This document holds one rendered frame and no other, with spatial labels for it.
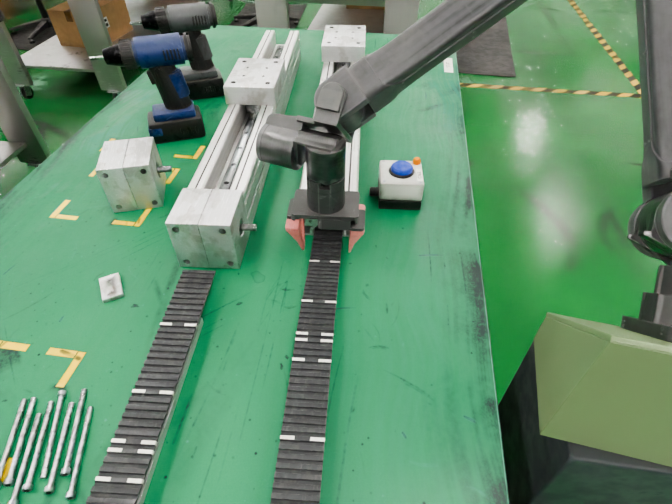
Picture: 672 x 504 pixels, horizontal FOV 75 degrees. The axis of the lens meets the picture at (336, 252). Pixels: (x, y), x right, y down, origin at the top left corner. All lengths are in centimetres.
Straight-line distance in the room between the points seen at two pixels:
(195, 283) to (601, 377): 53
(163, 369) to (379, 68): 48
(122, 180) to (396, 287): 52
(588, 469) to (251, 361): 44
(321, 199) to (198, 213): 20
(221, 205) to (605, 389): 56
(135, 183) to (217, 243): 24
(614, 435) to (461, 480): 18
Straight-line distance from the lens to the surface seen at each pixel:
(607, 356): 49
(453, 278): 74
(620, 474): 68
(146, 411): 60
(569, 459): 64
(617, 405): 56
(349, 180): 77
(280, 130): 65
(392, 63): 63
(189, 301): 67
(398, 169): 83
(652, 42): 66
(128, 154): 90
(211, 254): 73
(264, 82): 103
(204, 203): 73
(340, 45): 122
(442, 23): 65
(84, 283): 81
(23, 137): 259
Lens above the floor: 131
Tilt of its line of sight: 44 degrees down
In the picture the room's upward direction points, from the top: straight up
